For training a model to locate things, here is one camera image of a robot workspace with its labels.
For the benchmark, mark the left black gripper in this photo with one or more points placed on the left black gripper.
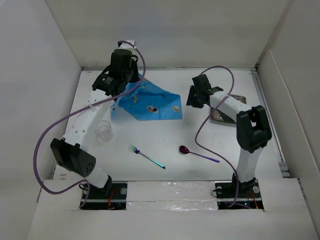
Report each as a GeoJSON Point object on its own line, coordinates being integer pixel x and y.
{"type": "Point", "coordinates": [134, 63]}

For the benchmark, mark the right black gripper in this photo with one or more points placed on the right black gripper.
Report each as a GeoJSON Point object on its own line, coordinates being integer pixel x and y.
{"type": "Point", "coordinates": [190, 100]}

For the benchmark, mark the blue space-print cloth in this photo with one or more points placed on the blue space-print cloth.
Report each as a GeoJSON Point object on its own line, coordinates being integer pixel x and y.
{"type": "Point", "coordinates": [149, 102]}

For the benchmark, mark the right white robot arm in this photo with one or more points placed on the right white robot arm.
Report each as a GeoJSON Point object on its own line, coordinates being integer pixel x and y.
{"type": "Point", "coordinates": [252, 125]}

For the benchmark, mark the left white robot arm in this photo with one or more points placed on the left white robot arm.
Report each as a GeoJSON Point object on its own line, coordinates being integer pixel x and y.
{"type": "Point", "coordinates": [71, 151]}

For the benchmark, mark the purple iridescent spoon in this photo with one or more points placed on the purple iridescent spoon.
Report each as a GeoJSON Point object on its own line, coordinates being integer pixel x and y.
{"type": "Point", "coordinates": [184, 150]}

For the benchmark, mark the clear plastic cup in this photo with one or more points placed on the clear plastic cup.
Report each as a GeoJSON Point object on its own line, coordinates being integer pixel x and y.
{"type": "Point", "coordinates": [103, 132]}

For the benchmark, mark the iridescent fork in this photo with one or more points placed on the iridescent fork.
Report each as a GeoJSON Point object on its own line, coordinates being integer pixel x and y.
{"type": "Point", "coordinates": [138, 152]}

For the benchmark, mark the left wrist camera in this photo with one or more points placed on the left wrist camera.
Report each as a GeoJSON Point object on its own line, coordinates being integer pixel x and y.
{"type": "Point", "coordinates": [127, 43]}

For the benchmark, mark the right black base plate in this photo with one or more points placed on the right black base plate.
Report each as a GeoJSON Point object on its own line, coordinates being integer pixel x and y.
{"type": "Point", "coordinates": [248, 197]}

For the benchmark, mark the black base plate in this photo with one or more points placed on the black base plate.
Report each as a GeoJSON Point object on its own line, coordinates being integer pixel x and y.
{"type": "Point", "coordinates": [248, 197]}
{"type": "Point", "coordinates": [113, 200]}

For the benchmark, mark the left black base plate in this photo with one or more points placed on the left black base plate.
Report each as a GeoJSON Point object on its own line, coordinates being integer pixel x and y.
{"type": "Point", "coordinates": [113, 200]}

